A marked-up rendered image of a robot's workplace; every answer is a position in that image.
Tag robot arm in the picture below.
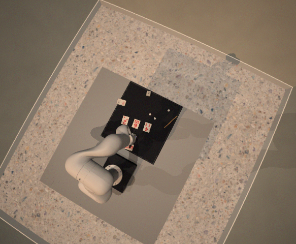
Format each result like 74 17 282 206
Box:
65 125 136 204

